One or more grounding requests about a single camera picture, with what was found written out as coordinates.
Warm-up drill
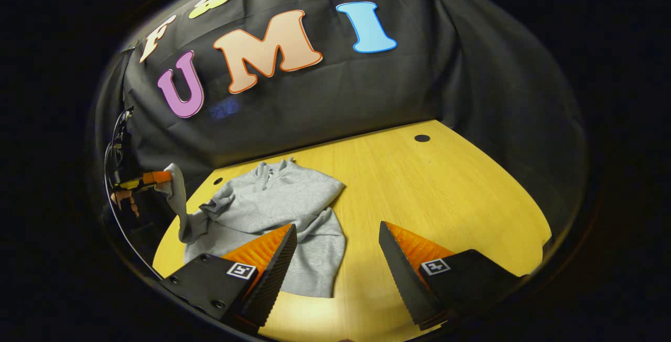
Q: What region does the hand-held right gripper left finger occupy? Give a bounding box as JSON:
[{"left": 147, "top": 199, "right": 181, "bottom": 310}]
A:
[{"left": 160, "top": 223, "right": 298, "bottom": 335}]

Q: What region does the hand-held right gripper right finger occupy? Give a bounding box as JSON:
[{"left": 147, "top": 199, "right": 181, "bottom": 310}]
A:
[{"left": 378, "top": 220, "right": 530, "bottom": 331}]

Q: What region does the grey zip-collar sweatshirt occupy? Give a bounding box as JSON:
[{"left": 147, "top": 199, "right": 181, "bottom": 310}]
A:
[{"left": 157, "top": 157, "right": 347, "bottom": 299}]

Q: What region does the black backdrop cloth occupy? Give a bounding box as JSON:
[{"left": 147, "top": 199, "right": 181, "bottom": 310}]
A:
[{"left": 92, "top": 0, "right": 588, "bottom": 280}]

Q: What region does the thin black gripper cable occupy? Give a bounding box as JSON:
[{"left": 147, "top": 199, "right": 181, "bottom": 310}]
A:
[{"left": 103, "top": 107, "right": 160, "bottom": 280}]

